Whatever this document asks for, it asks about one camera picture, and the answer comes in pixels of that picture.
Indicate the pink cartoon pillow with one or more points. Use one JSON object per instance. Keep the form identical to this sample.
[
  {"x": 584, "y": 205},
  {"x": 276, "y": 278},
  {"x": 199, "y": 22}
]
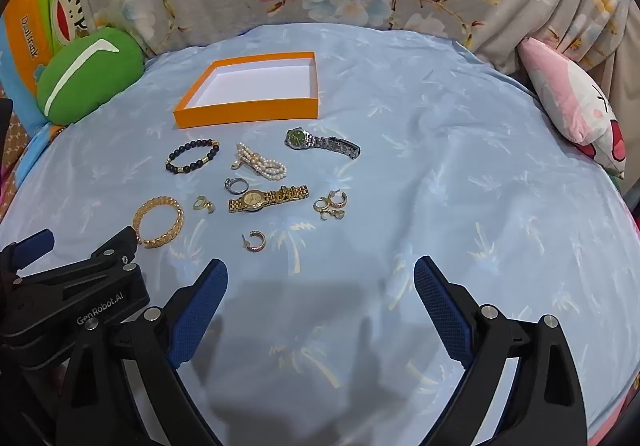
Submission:
[{"x": 570, "y": 100}]

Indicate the gold hoop earring with post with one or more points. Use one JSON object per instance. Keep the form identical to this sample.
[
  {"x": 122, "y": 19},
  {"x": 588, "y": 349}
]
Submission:
[{"x": 260, "y": 243}]

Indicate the green round pillow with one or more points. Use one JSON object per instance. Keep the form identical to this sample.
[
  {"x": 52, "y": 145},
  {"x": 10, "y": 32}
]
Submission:
[{"x": 85, "y": 75}]

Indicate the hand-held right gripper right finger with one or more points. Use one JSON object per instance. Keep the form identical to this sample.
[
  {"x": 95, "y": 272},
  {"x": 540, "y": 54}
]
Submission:
[{"x": 445, "y": 311}]

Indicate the light blue bed sheet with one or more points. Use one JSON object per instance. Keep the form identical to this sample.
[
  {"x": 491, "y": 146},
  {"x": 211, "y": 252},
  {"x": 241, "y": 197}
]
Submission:
[{"x": 450, "y": 186}]

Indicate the orange cardboard box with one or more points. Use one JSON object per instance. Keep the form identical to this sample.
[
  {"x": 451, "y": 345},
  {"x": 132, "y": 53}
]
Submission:
[{"x": 250, "y": 98}]

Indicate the silver watch green dial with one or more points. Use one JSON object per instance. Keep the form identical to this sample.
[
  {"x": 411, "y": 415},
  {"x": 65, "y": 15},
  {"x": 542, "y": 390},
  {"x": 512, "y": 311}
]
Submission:
[{"x": 325, "y": 143}]

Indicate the colourful monkey print cushion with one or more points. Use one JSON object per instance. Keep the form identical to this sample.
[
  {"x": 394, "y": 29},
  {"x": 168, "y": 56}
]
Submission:
[{"x": 30, "y": 50}]

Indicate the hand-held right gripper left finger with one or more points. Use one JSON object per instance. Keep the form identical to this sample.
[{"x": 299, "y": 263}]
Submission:
[{"x": 200, "y": 311}]

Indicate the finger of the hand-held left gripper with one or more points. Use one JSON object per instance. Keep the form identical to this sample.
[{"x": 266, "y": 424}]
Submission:
[
  {"x": 117, "y": 241},
  {"x": 35, "y": 243}
]

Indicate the gold watch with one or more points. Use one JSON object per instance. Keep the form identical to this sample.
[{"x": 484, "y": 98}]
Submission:
[{"x": 252, "y": 200}]

